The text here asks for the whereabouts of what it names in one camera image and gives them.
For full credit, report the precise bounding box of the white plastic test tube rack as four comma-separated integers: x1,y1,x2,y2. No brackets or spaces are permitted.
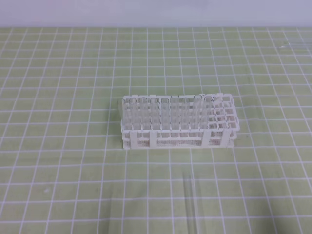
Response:
118,93,240,150

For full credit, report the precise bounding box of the clear glass test tube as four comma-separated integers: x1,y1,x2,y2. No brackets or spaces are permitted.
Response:
183,174,198,234

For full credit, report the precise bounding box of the clear test tube in rack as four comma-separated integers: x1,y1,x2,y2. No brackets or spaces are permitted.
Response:
200,96,213,129
171,95,179,130
181,97,190,130
191,95,202,130

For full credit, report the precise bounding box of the green checkered tablecloth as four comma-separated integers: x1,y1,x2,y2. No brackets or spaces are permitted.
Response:
0,28,312,234

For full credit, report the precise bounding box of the clear test tube far corner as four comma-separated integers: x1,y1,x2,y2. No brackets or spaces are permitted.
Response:
280,41,312,49

